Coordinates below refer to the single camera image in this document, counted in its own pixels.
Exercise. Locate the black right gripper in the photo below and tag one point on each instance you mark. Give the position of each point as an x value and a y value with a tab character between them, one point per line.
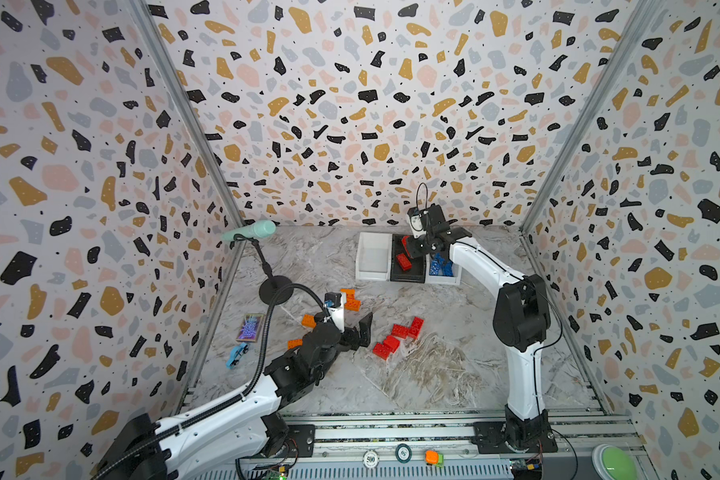
423	245

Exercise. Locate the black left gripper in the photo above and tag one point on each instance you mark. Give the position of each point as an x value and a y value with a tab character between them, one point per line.
366	327

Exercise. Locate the blue lego brick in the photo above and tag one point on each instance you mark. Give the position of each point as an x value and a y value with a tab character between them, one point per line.
441	267

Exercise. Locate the red lego brick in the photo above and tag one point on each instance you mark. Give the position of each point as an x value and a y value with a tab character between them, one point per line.
403	262
392	343
400	331
382	351
415	328
404	243

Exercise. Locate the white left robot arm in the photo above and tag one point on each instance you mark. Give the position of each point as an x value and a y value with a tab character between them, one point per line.
244	423

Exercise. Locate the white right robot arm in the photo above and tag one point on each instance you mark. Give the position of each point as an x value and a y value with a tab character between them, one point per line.
521	316

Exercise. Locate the orange lego brick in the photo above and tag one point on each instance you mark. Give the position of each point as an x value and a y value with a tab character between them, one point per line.
353	305
294	343
348	293
308	321

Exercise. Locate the black middle bin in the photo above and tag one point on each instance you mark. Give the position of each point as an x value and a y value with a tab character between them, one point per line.
415	275

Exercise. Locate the white right bin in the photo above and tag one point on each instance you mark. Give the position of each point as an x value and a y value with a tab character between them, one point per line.
447	281

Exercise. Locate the white bin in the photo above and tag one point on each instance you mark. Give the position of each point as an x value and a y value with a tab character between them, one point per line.
447	281
373	258

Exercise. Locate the white left bin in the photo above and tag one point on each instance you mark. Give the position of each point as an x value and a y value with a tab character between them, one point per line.
373	258

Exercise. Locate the purple patterned card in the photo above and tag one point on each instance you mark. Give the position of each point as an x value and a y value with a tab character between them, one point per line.
250	328

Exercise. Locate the blue toy car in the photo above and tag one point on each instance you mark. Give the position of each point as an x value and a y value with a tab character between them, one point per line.
236	354

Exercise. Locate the orange small cube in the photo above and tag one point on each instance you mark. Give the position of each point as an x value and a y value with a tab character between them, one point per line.
434	458

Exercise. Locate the green round button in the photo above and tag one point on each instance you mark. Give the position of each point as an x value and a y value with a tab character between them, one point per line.
613	463

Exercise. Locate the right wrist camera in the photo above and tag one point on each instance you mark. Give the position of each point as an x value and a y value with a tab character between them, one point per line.
417	221

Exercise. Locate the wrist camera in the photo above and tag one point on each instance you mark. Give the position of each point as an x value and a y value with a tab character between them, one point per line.
417	221
334	305

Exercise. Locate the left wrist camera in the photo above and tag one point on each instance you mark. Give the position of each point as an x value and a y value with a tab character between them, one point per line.
334	305

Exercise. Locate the aluminium rail base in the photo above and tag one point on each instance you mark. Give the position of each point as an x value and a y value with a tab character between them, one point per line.
393	445

